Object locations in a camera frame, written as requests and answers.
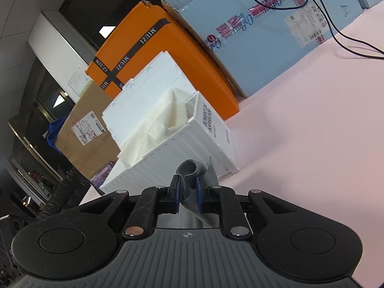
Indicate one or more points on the blue plastic bag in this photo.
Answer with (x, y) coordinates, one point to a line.
(53, 131)

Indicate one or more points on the orange gift box black ribbon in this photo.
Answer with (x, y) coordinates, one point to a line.
(144, 33)

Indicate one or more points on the grey cloth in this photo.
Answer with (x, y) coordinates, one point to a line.
(195, 176)

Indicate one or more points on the brown cardboard box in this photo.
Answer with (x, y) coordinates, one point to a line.
(84, 138)

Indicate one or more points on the cream white cloth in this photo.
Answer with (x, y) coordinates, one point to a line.
(167, 116)

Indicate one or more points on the white plastic storage crate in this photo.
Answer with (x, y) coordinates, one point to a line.
(205, 137)

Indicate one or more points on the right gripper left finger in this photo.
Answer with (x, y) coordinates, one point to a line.
(146, 208)

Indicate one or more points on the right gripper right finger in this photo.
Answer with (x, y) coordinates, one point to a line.
(223, 201)

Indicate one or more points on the large light blue carton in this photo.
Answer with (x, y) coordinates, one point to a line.
(255, 41)

